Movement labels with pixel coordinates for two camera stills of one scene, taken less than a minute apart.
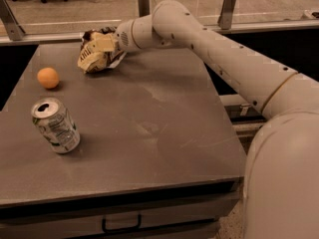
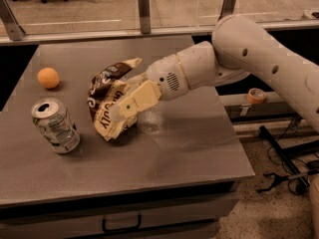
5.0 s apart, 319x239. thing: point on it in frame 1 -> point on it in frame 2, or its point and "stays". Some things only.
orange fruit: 48,78 stays
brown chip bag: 94,62 -> 108,87
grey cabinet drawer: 193,215 stays
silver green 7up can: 57,124 stays
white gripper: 123,36 -> 164,74
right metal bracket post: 224,20 stays
